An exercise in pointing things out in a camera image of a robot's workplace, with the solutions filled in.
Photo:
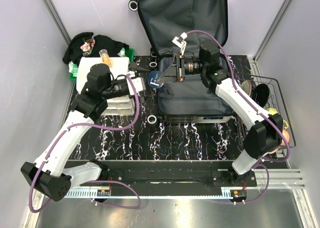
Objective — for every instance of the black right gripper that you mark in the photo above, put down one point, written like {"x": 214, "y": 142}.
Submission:
{"x": 170, "y": 75}

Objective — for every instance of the blue lid round jar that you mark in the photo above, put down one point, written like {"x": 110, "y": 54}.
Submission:
{"x": 152, "y": 80}

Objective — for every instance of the white storage bins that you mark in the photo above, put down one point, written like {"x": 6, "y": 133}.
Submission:
{"x": 105, "y": 87}

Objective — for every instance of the black floral print garment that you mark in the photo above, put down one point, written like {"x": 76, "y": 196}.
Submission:
{"x": 86, "y": 45}

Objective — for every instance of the space astronaut hard-shell suitcase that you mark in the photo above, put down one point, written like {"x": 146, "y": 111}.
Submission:
{"x": 180, "y": 26}

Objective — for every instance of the teal green garment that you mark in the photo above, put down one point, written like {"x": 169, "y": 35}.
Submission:
{"x": 122, "y": 53}

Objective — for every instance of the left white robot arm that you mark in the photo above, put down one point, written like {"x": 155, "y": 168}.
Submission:
{"x": 48, "y": 174}

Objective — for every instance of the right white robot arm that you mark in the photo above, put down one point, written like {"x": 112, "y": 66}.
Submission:
{"x": 200, "y": 90}

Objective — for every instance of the green plastic tray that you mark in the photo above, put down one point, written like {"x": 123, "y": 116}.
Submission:
{"x": 73, "y": 68}

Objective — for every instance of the grey woven round coaster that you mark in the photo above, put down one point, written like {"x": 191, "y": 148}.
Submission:
{"x": 246, "y": 86}

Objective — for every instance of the black round object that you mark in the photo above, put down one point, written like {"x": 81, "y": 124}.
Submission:
{"x": 260, "y": 94}

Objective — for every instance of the yellow mug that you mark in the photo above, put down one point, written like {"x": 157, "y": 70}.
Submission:
{"x": 274, "y": 111}

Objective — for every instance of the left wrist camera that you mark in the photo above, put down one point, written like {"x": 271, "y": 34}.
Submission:
{"x": 99, "y": 76}

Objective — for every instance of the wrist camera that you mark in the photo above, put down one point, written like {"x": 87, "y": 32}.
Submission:
{"x": 209, "y": 52}
{"x": 99, "y": 76}

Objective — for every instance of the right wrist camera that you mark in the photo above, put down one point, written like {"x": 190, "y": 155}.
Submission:
{"x": 209, "y": 52}

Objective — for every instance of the black wire basket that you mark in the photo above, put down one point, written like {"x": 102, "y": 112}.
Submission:
{"x": 275, "y": 100}

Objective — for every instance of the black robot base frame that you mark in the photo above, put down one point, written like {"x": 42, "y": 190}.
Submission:
{"x": 182, "y": 175}

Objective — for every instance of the white cable duct strip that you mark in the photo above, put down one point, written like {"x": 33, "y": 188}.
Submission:
{"x": 119, "y": 193}

